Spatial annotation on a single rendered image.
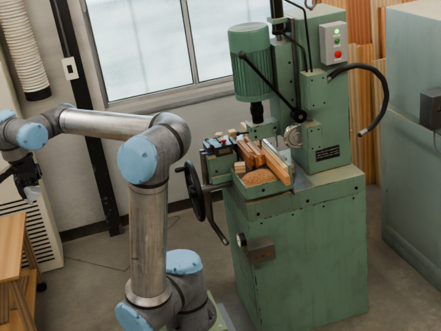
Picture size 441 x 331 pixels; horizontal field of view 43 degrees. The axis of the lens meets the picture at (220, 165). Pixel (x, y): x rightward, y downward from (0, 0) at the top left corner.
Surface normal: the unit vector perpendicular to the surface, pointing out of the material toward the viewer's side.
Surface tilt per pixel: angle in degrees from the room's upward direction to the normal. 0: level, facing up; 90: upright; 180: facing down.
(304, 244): 90
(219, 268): 0
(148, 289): 100
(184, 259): 5
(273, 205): 90
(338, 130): 90
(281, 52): 90
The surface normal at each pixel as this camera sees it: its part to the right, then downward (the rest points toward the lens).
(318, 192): 0.27, 0.39
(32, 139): 0.74, 0.26
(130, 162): -0.58, 0.31
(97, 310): -0.13, -0.89
